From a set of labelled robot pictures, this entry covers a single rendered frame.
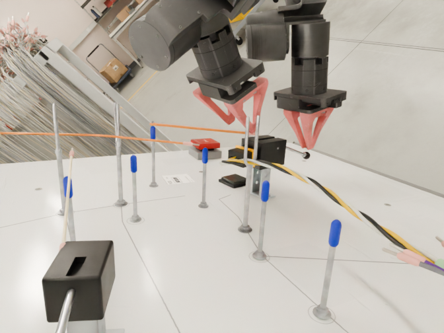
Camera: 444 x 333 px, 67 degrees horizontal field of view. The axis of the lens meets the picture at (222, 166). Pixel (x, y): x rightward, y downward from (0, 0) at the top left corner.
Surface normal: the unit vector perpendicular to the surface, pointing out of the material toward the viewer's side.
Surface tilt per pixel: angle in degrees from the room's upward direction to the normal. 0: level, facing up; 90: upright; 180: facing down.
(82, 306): 76
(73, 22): 90
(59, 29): 90
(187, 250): 47
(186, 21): 71
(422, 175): 0
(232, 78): 20
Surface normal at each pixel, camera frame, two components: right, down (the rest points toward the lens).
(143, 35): -0.53, 0.67
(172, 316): 0.04, -0.95
